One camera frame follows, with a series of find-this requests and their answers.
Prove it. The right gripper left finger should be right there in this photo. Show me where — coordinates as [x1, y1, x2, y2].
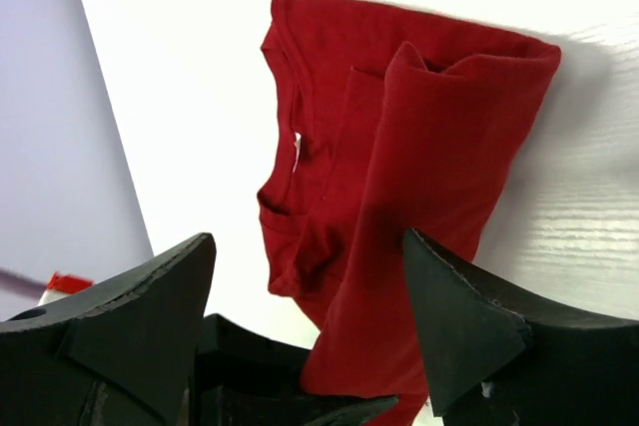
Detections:
[1, 233, 216, 425]

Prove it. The red t shirt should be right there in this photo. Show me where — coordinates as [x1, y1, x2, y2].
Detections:
[258, 0, 561, 425]

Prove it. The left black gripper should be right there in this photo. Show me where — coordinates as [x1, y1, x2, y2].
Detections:
[188, 314, 397, 426]

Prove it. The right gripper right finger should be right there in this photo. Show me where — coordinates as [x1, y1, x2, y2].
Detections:
[402, 228, 638, 426]

